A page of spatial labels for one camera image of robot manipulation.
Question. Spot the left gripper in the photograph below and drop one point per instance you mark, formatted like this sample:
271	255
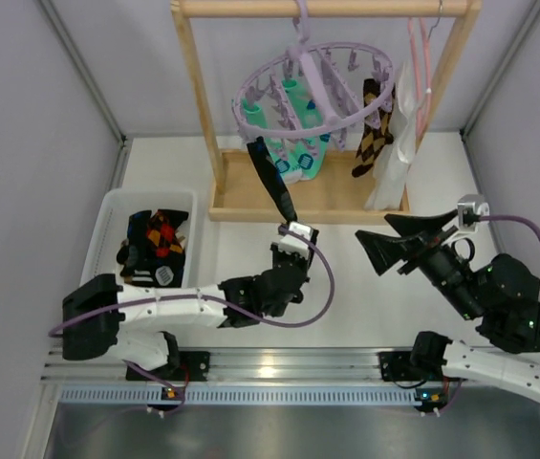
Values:
287	258

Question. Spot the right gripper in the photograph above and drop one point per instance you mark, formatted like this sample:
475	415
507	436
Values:
419	253

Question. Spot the black sock with label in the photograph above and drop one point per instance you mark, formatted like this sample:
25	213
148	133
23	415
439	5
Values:
271	179

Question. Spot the red orange argyle sock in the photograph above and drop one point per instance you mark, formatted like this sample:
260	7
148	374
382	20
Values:
162	232

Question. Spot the green sock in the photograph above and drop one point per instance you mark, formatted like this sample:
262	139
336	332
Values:
281	155
310	152

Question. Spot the purple round clip hanger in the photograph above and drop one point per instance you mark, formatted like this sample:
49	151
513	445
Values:
262	107

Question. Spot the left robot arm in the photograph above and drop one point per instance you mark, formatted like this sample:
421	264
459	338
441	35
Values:
103	318

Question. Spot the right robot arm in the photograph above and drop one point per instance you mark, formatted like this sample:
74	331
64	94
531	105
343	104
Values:
513	354

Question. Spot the socks pile in basket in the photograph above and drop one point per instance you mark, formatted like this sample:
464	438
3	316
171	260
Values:
138	265

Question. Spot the pink clothes hanger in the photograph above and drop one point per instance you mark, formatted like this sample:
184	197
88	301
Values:
421	61

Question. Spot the white hanging garment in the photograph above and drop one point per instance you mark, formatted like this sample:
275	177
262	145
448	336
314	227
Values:
395	159

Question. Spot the brown argyle sock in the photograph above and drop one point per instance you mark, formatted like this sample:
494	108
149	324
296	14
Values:
376	135

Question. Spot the white plastic basket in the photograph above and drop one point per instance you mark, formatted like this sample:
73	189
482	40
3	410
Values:
112	220

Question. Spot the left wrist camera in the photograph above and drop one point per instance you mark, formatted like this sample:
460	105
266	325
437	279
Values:
296	238

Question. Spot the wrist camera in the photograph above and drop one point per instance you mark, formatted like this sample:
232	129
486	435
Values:
470	209
296	238

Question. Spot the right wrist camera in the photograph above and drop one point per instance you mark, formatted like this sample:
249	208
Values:
470	209

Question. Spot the wooden clothes rack frame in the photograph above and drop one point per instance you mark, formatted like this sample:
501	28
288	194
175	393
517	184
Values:
334	196

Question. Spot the aluminium mounting rail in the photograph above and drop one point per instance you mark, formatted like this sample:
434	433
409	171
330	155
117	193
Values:
350	377

